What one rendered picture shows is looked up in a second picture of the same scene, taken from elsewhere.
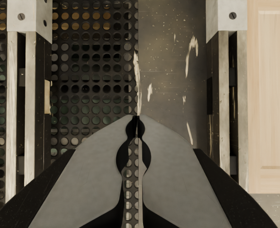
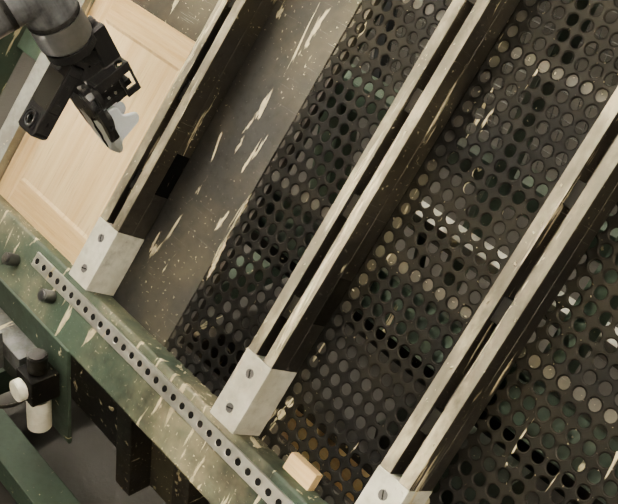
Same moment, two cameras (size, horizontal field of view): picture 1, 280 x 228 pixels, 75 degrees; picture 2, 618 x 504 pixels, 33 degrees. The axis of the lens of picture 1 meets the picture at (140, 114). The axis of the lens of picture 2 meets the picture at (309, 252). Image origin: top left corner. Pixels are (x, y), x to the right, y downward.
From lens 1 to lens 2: 1.50 m
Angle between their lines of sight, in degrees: 37
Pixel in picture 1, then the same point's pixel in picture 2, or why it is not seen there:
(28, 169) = (343, 196)
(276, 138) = (150, 94)
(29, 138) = (322, 231)
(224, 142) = (176, 117)
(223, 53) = (127, 206)
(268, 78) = (119, 162)
